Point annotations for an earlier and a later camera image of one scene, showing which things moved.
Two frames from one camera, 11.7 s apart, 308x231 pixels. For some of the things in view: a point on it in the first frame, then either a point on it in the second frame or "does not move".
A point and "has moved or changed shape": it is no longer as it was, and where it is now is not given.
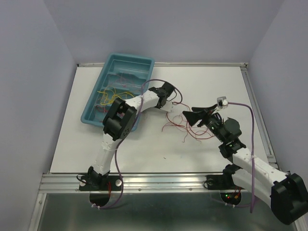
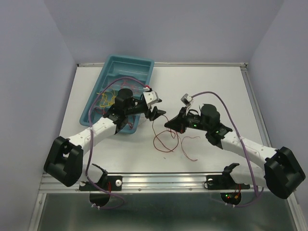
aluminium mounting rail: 57,183 does not move
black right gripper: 200,113 -> 179,123
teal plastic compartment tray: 121,76 does not move
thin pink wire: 123,83 -> 135,90
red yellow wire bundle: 177,115 has moved or changed shape
